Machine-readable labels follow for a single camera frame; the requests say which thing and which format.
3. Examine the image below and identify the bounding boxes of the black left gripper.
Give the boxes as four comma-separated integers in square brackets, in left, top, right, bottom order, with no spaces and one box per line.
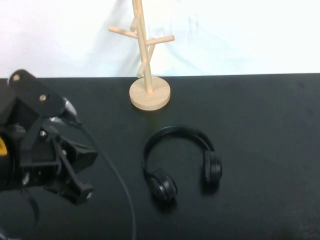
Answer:
[9,99,99,206]

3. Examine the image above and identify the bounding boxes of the black over-ear headphones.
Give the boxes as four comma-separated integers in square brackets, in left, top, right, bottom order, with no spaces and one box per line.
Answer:
[141,124,223,208]

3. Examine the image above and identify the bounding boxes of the wooden headphone stand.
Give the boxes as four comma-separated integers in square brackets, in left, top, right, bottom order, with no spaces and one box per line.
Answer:
[108,0,175,111]

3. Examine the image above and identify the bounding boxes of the thin black camera cable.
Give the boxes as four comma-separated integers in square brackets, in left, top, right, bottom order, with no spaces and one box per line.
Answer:
[74,119,137,240]

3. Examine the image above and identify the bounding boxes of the black flat strap loop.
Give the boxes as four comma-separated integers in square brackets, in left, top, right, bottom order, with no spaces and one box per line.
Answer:
[21,184,41,227]

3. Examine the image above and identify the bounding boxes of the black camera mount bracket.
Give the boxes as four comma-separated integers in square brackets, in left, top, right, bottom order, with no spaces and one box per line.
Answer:
[7,69,66,121]

